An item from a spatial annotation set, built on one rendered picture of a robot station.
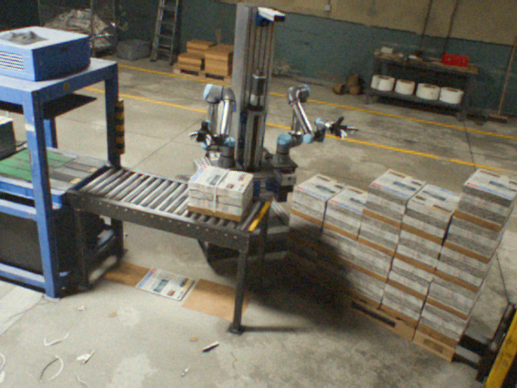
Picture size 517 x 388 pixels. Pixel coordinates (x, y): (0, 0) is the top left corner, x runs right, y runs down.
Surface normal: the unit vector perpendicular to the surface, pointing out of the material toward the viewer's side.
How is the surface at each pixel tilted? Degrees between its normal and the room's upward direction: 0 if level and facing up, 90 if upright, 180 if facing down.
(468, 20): 90
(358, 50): 90
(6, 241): 90
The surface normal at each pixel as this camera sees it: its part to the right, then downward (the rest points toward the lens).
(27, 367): 0.11, -0.88
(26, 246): -0.28, 0.41
